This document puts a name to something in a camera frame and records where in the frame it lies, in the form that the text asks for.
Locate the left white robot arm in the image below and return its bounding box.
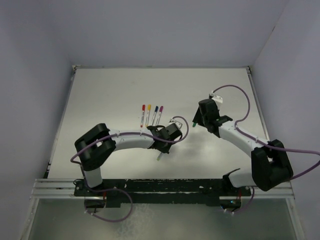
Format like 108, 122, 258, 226
74, 122, 183, 196

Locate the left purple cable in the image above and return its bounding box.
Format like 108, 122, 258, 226
69, 115, 190, 222

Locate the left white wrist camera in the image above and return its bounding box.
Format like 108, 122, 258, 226
169, 119, 183, 129

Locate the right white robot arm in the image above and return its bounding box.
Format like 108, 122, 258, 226
192, 98, 294, 196

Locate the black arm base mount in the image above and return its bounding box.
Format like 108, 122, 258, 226
73, 178, 252, 208

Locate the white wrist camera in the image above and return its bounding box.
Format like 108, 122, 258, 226
169, 119, 183, 129
209, 92, 223, 104

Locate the yellow white pen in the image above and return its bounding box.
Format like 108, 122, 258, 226
145, 105, 151, 127

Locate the black white pen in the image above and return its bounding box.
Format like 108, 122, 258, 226
151, 111, 158, 126

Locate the purple white pen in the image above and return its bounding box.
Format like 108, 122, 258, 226
155, 111, 162, 126

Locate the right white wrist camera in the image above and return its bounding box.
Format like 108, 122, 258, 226
209, 92, 223, 104

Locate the red white pen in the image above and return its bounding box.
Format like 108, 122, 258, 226
140, 109, 146, 128

